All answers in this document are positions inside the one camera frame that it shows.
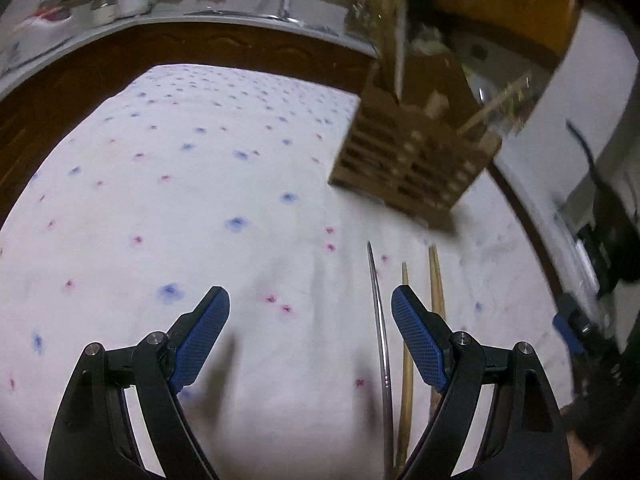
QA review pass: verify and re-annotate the small white jar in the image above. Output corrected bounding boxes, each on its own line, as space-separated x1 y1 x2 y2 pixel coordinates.
91 0 118 27

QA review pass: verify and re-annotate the floral white tablecloth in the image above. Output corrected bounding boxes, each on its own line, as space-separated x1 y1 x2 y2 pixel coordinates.
1 65 572 479

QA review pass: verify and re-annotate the metal chopstick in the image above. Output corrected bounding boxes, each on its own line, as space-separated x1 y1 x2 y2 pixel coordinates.
367 242 395 479

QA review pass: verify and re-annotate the wooden spatula in holder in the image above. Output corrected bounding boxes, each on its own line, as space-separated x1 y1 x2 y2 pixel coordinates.
457 70 532 136

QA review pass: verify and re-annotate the wooden utensil holder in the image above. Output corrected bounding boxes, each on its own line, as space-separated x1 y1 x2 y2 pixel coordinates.
329 52 501 231

